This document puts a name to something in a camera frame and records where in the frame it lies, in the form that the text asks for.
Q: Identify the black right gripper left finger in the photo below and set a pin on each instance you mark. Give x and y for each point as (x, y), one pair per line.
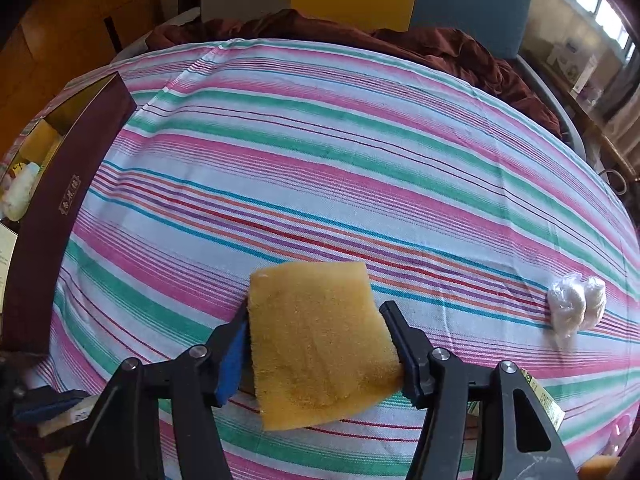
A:
(205, 377)

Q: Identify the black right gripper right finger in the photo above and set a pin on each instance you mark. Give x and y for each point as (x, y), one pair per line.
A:
(435, 381)

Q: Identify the yellow sponge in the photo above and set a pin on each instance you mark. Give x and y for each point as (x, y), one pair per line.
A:
(321, 351)

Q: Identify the white plastic-wrapped bundle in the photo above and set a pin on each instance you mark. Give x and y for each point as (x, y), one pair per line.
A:
(16, 199)

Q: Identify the small green tea packet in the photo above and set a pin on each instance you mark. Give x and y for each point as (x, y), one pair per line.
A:
(553, 410)

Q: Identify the striped bed sheet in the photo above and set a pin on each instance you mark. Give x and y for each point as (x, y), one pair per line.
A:
(248, 153)

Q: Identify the small white plastic bag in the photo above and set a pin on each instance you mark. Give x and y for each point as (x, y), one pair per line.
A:
(576, 303)

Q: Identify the dark red blanket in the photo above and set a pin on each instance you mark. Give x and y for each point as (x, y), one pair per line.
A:
(446, 49)

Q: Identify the white box on sill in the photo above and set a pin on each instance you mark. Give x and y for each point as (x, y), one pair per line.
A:
(574, 64)

